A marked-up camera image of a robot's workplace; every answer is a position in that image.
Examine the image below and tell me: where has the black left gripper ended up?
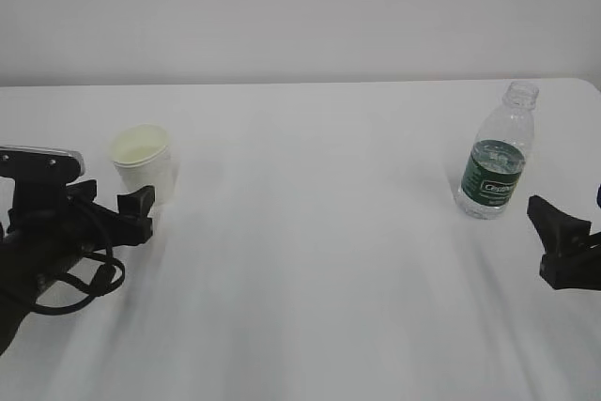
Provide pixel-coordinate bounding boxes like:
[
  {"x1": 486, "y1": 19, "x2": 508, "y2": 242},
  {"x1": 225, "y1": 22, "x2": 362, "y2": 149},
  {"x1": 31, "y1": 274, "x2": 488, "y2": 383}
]
[{"x1": 56, "y1": 179, "x2": 156, "y2": 255}]

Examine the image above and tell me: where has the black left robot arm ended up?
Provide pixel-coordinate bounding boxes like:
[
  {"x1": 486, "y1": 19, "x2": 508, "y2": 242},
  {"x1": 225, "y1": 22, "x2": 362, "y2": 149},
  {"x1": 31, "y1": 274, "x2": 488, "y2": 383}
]
[{"x1": 1, "y1": 179, "x2": 155, "y2": 350}]

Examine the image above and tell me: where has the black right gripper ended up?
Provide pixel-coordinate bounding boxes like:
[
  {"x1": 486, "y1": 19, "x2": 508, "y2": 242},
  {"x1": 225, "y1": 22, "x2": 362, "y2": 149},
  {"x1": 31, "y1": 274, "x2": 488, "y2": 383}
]
[{"x1": 527, "y1": 195, "x2": 600, "y2": 289}]

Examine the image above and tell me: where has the clear green-label water bottle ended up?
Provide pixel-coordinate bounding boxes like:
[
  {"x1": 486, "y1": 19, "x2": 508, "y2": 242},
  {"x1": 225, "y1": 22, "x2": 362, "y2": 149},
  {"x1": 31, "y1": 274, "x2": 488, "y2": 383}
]
[{"x1": 455, "y1": 81, "x2": 539, "y2": 220}]

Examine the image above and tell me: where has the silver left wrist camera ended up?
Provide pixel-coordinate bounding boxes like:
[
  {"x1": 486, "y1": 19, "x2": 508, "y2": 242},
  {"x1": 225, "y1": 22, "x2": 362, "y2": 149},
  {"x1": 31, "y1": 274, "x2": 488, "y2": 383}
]
[{"x1": 1, "y1": 146, "x2": 85, "y2": 215}]

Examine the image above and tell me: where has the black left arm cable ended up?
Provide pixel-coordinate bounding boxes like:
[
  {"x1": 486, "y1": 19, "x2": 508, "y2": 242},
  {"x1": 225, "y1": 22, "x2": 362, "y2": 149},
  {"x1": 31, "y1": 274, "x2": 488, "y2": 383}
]
[{"x1": 27, "y1": 184, "x2": 128, "y2": 316}]

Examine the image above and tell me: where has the white paper cup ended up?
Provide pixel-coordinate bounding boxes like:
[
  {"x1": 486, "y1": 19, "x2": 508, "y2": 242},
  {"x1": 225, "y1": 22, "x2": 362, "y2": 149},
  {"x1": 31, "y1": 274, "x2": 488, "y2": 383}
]
[{"x1": 109, "y1": 124, "x2": 179, "y2": 206}]

